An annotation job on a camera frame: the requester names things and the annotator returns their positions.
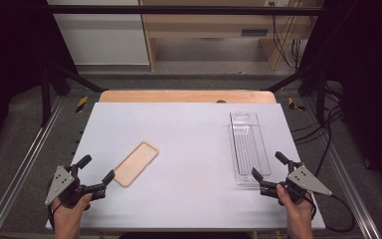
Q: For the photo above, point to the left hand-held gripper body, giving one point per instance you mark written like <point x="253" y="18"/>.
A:
<point x="59" y="184"/>

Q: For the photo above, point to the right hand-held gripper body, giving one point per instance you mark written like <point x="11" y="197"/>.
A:
<point x="303" y="181"/>

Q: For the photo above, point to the clear plastic packaging tray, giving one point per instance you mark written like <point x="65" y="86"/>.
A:
<point x="249" y="149"/>

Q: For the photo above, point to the person's right hand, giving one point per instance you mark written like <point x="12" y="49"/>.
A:
<point x="298" y="209"/>

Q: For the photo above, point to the person's left hand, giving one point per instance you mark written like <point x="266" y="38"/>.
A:
<point x="68" y="212"/>

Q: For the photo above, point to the white table mat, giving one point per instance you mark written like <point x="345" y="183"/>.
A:
<point x="185" y="166"/>

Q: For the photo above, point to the black curtain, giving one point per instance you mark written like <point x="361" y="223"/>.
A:
<point x="10" y="66"/>
<point x="368" y="83"/>

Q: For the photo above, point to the white cabinet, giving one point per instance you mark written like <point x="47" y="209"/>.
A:
<point x="102" y="40"/>

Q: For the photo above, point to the dark label on desk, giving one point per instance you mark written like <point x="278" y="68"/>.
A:
<point x="254" y="32"/>

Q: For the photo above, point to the light wooden desk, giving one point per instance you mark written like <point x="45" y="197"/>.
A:
<point x="209" y="25"/>

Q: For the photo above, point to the aluminium floor rail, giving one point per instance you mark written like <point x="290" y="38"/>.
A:
<point x="344" y="172"/>
<point x="23" y="166"/>

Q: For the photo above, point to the black metal frame strut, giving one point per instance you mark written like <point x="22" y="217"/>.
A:
<point x="321" y="96"/>
<point x="45" y="96"/>

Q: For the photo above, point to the black horizontal frame bar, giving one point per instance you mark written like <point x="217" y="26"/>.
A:
<point x="179" y="10"/>

